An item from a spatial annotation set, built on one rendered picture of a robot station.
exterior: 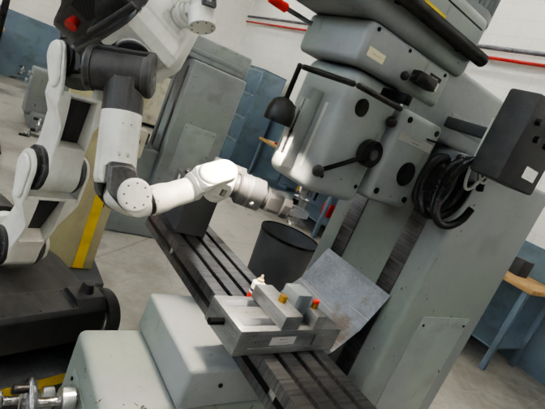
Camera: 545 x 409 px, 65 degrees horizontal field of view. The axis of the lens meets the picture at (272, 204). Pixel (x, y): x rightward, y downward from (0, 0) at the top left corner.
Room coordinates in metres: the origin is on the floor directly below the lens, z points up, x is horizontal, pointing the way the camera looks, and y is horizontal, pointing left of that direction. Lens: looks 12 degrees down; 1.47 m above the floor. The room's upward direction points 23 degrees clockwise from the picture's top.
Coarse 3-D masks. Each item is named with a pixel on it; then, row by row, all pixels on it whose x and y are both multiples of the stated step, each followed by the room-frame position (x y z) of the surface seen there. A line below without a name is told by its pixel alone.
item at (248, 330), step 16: (224, 304) 0.97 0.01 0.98; (240, 304) 1.01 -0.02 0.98; (256, 304) 1.04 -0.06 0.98; (240, 320) 0.93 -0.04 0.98; (256, 320) 0.96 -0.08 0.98; (304, 320) 1.06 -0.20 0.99; (320, 320) 1.05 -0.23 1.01; (224, 336) 0.92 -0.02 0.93; (240, 336) 0.89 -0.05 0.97; (256, 336) 0.92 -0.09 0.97; (272, 336) 0.96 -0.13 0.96; (288, 336) 0.99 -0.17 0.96; (304, 336) 1.03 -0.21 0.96; (320, 336) 1.07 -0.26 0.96; (336, 336) 1.11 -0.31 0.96; (240, 352) 0.90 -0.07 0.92; (256, 352) 0.93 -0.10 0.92; (272, 352) 0.97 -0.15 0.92
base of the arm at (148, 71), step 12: (96, 48) 0.99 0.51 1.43; (108, 48) 1.01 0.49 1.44; (120, 48) 1.02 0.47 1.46; (84, 60) 0.93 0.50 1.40; (144, 60) 0.98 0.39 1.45; (156, 60) 1.03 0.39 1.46; (84, 72) 0.93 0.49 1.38; (144, 72) 0.96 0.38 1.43; (156, 72) 1.05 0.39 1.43; (84, 84) 0.95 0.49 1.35; (144, 84) 0.96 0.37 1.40; (144, 96) 0.99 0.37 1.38
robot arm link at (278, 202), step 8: (256, 184) 1.12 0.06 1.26; (264, 184) 1.14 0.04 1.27; (256, 192) 1.11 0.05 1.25; (264, 192) 1.12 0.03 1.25; (272, 192) 1.14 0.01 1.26; (280, 192) 1.19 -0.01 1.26; (248, 200) 1.11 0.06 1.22; (256, 200) 1.11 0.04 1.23; (264, 200) 1.14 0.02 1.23; (272, 200) 1.12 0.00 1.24; (280, 200) 1.13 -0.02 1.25; (288, 200) 1.13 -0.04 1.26; (248, 208) 1.14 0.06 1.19; (256, 208) 1.12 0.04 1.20; (264, 208) 1.13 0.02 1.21; (272, 208) 1.12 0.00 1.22; (280, 208) 1.13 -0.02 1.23; (288, 208) 1.12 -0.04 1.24; (280, 216) 1.12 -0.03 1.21
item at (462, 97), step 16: (448, 80) 1.24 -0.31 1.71; (464, 80) 1.27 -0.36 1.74; (448, 96) 1.25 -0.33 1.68; (464, 96) 1.29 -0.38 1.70; (480, 96) 1.34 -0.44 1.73; (416, 112) 1.20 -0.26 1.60; (432, 112) 1.23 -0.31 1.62; (448, 112) 1.28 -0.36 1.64; (464, 112) 1.32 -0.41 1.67; (480, 112) 1.36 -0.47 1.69; (496, 112) 1.41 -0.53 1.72; (448, 128) 1.30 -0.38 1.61; (448, 144) 1.33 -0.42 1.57; (464, 144) 1.36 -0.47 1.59
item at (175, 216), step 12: (180, 168) 1.67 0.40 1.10; (192, 204) 1.50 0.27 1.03; (204, 204) 1.52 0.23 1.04; (216, 204) 1.55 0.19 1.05; (168, 216) 1.59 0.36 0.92; (180, 216) 1.49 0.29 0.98; (192, 216) 1.51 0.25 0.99; (204, 216) 1.53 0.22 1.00; (180, 228) 1.50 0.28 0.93; (192, 228) 1.52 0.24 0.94; (204, 228) 1.54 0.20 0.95
